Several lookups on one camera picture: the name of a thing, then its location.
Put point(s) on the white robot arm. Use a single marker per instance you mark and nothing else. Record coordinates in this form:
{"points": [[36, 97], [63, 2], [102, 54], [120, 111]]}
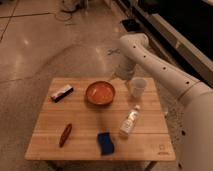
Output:
{"points": [[197, 97]]}

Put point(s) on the orange bowl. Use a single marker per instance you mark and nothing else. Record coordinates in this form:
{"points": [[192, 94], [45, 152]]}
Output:
{"points": [[100, 93]]}

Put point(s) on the white plastic cup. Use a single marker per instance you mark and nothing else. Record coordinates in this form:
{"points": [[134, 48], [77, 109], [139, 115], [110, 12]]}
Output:
{"points": [[137, 86]]}

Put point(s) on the wooden folding table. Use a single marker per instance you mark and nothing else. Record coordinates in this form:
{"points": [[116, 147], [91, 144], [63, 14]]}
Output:
{"points": [[148, 141]]}

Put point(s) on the clear plastic bottle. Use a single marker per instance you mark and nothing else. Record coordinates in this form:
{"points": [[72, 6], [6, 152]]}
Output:
{"points": [[129, 122]]}

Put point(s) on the blue sponge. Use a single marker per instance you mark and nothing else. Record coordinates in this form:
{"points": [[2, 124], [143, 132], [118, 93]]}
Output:
{"points": [[105, 143]]}

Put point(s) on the long metal rail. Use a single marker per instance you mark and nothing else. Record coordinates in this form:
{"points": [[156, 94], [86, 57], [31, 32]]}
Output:
{"points": [[196, 59]]}

